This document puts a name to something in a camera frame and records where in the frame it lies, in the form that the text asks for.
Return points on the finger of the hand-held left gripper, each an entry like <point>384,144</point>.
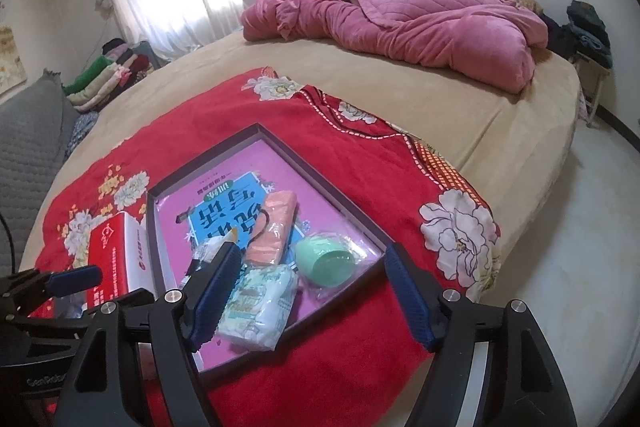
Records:
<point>135,298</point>
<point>75,282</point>

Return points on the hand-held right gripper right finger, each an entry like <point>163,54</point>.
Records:
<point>407,297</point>

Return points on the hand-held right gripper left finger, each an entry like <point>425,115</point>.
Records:
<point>210,302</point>

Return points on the white packet with black band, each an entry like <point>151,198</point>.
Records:
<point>202,254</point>

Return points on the green white tissue packet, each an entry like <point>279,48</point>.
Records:
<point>260,307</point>

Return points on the green ball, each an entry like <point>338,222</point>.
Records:
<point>325,259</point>

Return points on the pink packaged towel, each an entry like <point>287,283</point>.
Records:
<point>272,227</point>

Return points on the dark shallow box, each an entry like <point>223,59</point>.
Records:
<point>314,185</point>

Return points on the red tissue pack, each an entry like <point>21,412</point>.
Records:
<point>115,257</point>

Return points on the pink and blue book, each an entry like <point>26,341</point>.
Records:
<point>225,187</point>

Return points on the grey quilted sofa cover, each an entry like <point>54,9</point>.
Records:
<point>30,157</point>

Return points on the blue patterned cloth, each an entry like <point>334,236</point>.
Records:
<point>80,127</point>

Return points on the beige bed sheet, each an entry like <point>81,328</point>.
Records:
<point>400,107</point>

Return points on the red floral blanket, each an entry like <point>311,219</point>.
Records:
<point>225,107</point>

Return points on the pile of folded clothes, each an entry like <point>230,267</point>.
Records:
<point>110,77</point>

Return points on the pink quilt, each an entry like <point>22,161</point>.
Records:
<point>425,27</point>

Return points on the dark clothes pile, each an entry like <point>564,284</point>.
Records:
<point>587,27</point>

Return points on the floral wall painting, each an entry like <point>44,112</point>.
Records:
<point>10,62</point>

